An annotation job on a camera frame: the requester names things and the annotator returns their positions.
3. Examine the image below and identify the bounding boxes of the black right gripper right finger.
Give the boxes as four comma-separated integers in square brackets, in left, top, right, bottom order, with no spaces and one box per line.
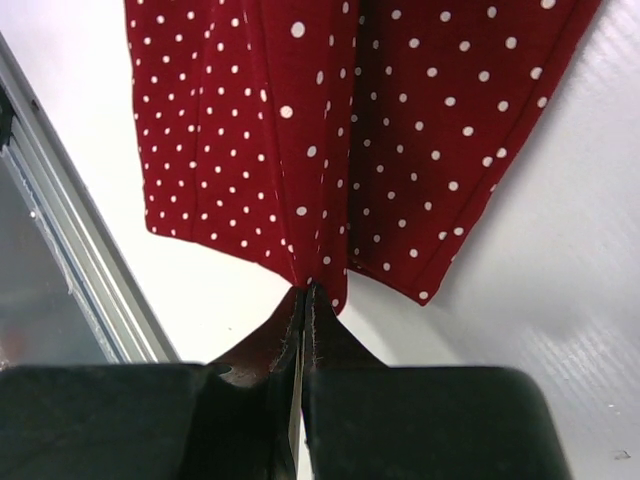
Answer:
[302,284,571,479]

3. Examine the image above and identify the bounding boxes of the red dotted skirt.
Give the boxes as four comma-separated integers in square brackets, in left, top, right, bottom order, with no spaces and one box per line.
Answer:
[124,0,599,310]

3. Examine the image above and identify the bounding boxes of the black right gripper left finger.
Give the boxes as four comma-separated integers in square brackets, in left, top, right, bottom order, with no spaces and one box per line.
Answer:
[1,288,305,479]

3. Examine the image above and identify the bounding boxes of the aluminium rail frame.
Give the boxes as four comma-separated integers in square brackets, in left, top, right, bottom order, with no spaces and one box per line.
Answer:
[1,43,179,369]

